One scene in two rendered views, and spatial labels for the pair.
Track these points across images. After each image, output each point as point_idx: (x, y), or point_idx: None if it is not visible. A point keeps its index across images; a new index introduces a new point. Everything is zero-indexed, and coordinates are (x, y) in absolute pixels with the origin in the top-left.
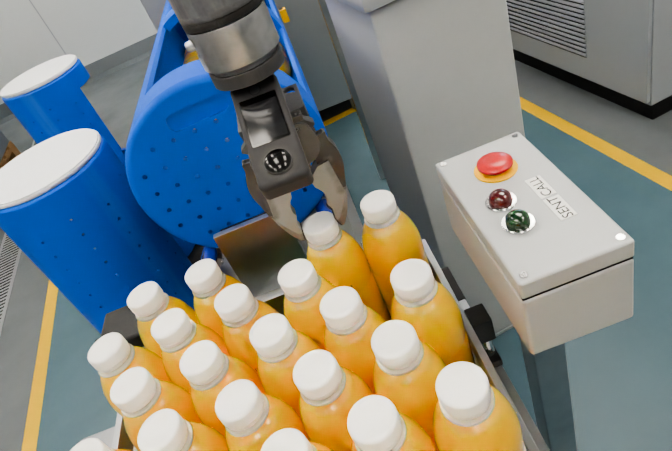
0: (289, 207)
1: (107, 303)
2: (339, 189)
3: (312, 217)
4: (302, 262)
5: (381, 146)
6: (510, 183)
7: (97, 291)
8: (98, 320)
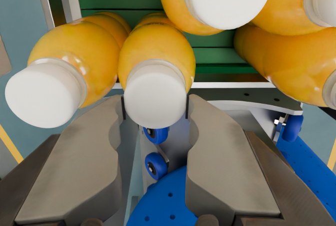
0: (200, 134)
1: (322, 175)
2: (71, 133)
3: (163, 120)
4: (209, 8)
5: (119, 214)
6: None
7: (331, 185)
8: (326, 167)
